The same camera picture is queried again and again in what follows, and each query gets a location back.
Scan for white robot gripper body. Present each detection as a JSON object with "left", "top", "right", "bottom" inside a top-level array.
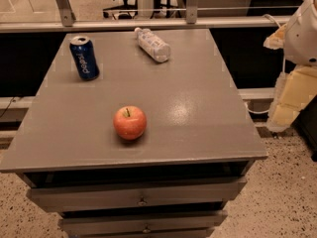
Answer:
[{"left": 283, "top": 0, "right": 317, "bottom": 66}]

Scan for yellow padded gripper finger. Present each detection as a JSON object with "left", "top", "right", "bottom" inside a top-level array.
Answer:
[
  {"left": 266, "top": 65, "right": 317, "bottom": 132},
  {"left": 264, "top": 25, "right": 286, "bottom": 50}
]

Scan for red apple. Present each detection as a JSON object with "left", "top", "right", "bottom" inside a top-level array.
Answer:
[{"left": 113, "top": 106, "right": 147, "bottom": 140}]

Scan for clear plastic water bottle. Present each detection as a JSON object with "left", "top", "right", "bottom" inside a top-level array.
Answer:
[{"left": 134, "top": 27, "right": 171, "bottom": 62}]

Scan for top grey drawer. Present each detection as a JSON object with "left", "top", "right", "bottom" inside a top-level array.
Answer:
[{"left": 27, "top": 177, "right": 247, "bottom": 212}]

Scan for grey drawer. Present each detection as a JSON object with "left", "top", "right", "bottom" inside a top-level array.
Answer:
[
  {"left": 60, "top": 210, "right": 227, "bottom": 236},
  {"left": 27, "top": 177, "right": 247, "bottom": 212}
]

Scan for grey drawer cabinet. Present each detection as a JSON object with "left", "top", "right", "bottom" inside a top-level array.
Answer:
[{"left": 0, "top": 30, "right": 265, "bottom": 238}]

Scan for blue Pepsi can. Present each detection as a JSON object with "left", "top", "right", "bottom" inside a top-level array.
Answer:
[{"left": 69, "top": 36, "right": 100, "bottom": 80}]

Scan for metal railing frame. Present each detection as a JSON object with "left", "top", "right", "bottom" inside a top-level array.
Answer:
[{"left": 0, "top": 0, "right": 303, "bottom": 33}]

